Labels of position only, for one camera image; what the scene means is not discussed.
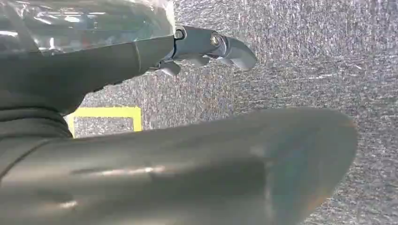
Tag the ribbed grey left arm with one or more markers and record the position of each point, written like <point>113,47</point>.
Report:
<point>29,125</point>

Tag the yellow floor tape square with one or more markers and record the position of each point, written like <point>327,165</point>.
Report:
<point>107,112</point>

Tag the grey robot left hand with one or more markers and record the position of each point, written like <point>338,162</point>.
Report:
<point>186,174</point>

